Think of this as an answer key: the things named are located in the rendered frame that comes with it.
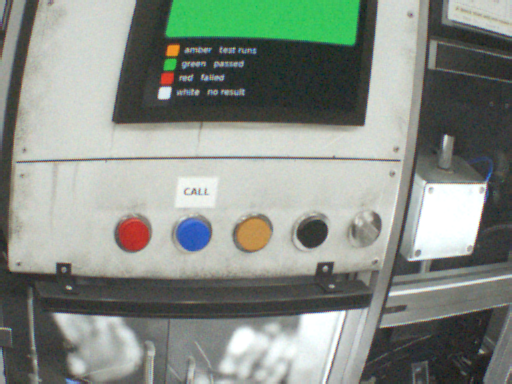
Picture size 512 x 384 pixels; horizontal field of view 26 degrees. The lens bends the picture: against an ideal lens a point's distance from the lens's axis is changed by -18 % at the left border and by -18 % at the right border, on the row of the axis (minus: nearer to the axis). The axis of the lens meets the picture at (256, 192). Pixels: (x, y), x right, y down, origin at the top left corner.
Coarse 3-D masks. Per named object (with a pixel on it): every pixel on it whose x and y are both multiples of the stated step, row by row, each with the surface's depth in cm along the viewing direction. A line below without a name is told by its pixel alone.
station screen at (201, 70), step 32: (160, 32) 108; (160, 64) 110; (192, 64) 111; (224, 64) 112; (256, 64) 113; (288, 64) 115; (320, 64) 116; (352, 64) 117; (160, 96) 111; (192, 96) 112; (224, 96) 114; (256, 96) 115; (288, 96) 116; (320, 96) 117; (352, 96) 118
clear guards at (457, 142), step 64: (448, 0) 122; (448, 64) 125; (448, 128) 128; (448, 192) 131; (448, 256) 135; (0, 320) 117; (64, 320) 120; (128, 320) 123; (192, 320) 125; (256, 320) 128; (320, 320) 131; (384, 320) 135
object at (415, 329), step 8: (432, 320) 162; (440, 320) 163; (384, 328) 162; (392, 328) 160; (400, 328) 160; (408, 328) 161; (416, 328) 162; (424, 328) 162; (432, 328) 163; (392, 336) 160; (400, 336) 161; (408, 336) 162; (416, 336) 162
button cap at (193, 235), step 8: (184, 224) 119; (192, 224) 119; (200, 224) 119; (184, 232) 119; (192, 232) 119; (200, 232) 120; (208, 232) 120; (184, 240) 119; (192, 240) 120; (200, 240) 120; (184, 248) 120; (192, 248) 120; (200, 248) 120
